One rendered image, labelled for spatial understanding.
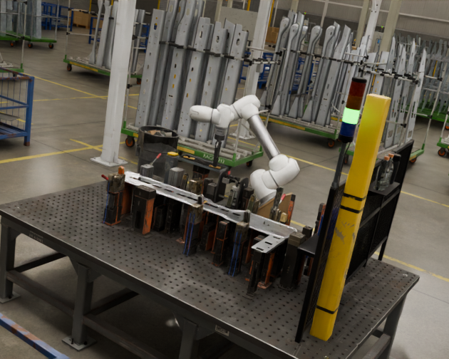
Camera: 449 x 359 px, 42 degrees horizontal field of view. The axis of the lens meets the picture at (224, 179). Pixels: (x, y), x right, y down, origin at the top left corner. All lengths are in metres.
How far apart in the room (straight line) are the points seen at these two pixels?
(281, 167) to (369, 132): 1.71
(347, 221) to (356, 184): 0.20
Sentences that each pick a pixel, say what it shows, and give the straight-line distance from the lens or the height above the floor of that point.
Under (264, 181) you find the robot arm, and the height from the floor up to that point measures 1.04.
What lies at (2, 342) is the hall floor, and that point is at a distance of 4.12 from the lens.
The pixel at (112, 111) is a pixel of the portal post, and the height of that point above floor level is 0.71.
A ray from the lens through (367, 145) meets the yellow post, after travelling 2.85.
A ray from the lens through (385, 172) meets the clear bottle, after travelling 3.37.
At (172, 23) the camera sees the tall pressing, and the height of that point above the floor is 1.87.
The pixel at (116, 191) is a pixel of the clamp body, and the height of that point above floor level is 0.95.
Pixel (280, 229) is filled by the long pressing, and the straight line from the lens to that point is 3.69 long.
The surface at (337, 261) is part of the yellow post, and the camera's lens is 3.03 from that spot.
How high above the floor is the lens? 2.31
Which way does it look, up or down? 17 degrees down
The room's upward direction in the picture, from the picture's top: 10 degrees clockwise
